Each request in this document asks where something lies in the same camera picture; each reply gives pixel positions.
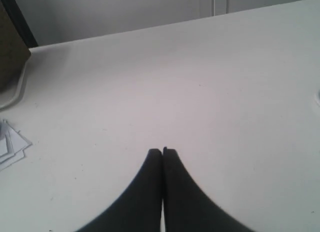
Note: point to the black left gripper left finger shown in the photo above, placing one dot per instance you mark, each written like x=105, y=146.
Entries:
x=139, y=207

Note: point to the white paper sheets stack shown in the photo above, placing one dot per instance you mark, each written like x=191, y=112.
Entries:
x=12, y=145

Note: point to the dark vertical post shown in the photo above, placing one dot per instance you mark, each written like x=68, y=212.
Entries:
x=19, y=22

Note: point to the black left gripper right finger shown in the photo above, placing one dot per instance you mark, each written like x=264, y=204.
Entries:
x=186, y=207

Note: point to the white cabinet doors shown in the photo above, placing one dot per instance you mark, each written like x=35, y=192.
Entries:
x=57, y=21

